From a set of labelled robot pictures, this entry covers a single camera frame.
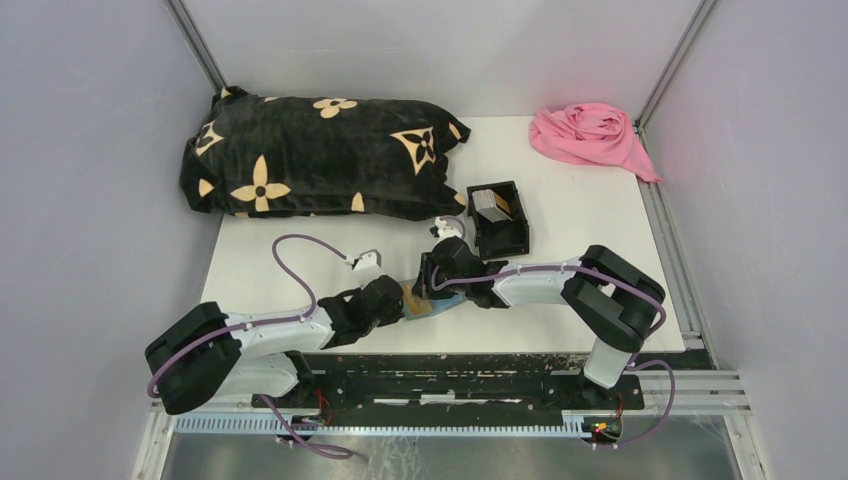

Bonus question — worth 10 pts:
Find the green card holder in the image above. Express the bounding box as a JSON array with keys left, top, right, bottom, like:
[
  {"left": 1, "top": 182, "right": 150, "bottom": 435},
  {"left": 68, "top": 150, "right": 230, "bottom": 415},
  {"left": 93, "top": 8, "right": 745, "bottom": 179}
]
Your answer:
[{"left": 400, "top": 281, "right": 467, "bottom": 321}]

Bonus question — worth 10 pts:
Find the gold credit card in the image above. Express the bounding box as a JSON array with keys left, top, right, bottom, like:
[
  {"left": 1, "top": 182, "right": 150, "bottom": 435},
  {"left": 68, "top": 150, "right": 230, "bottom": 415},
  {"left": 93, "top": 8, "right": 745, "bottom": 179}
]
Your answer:
[{"left": 402, "top": 284, "right": 432, "bottom": 318}]

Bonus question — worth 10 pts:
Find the black card box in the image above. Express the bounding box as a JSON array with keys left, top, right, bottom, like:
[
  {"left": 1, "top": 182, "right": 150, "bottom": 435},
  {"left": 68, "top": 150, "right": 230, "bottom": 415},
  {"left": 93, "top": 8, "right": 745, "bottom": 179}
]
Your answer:
[{"left": 467, "top": 181, "right": 530, "bottom": 260}]

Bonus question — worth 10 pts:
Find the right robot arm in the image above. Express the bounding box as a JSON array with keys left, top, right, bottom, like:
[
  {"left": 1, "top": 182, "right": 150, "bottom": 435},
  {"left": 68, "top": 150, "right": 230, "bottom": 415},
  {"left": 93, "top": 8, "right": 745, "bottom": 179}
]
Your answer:
[{"left": 406, "top": 237, "right": 667, "bottom": 408}]

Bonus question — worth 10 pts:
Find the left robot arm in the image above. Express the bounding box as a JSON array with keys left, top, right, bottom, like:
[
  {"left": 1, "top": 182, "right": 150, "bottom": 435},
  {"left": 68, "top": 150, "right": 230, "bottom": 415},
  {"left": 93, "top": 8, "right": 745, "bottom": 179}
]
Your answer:
[{"left": 145, "top": 275, "right": 403, "bottom": 415}]

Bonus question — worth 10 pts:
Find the stack of cards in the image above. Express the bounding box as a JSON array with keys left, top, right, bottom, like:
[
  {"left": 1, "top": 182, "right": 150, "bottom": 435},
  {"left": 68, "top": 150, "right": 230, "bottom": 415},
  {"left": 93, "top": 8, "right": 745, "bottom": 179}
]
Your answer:
[{"left": 471, "top": 189, "right": 513, "bottom": 223}]

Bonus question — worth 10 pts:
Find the black floral pillow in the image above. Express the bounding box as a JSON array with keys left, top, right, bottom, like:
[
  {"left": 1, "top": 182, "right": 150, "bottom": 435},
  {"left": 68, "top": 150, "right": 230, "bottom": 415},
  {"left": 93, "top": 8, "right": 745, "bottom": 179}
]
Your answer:
[{"left": 179, "top": 85, "right": 471, "bottom": 221}]

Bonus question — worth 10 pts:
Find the pink cloth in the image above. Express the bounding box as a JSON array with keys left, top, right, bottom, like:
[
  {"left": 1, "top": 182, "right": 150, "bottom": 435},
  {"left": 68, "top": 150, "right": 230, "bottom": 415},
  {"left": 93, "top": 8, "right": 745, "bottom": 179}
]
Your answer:
[{"left": 529, "top": 103, "right": 662, "bottom": 183}]

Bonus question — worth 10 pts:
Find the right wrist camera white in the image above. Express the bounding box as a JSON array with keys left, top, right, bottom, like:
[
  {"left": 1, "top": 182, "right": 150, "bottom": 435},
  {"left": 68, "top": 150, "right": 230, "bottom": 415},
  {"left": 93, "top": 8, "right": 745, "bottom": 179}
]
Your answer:
[{"left": 429, "top": 215, "right": 467, "bottom": 241}]

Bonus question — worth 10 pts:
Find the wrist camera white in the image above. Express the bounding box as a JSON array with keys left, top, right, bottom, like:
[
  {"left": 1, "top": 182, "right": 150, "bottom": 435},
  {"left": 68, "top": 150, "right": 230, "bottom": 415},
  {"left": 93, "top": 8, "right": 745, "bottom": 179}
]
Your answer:
[
  {"left": 429, "top": 215, "right": 467, "bottom": 241},
  {"left": 348, "top": 249, "right": 382, "bottom": 276}
]

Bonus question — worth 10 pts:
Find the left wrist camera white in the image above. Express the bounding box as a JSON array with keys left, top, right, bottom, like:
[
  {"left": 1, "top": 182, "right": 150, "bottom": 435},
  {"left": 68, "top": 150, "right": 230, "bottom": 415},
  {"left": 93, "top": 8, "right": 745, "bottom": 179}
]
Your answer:
[{"left": 348, "top": 249, "right": 382, "bottom": 276}]

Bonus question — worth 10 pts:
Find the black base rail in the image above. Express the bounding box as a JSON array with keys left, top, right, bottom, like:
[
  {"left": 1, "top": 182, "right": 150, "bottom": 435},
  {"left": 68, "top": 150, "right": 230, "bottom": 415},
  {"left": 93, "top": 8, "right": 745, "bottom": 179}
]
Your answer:
[{"left": 273, "top": 354, "right": 645, "bottom": 427}]

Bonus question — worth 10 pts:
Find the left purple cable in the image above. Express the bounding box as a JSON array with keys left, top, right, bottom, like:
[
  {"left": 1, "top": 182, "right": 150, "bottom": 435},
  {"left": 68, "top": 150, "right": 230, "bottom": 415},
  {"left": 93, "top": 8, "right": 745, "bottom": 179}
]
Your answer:
[{"left": 145, "top": 234, "right": 362, "bottom": 460}]

